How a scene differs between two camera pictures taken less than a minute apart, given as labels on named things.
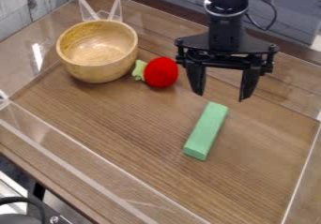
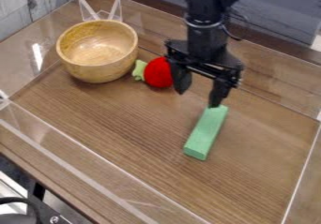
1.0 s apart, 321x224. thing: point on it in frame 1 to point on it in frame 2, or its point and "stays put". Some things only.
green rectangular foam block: (199, 141) stays put
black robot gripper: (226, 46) to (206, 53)
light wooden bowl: (96, 50) stays put
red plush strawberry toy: (159, 72) stays put
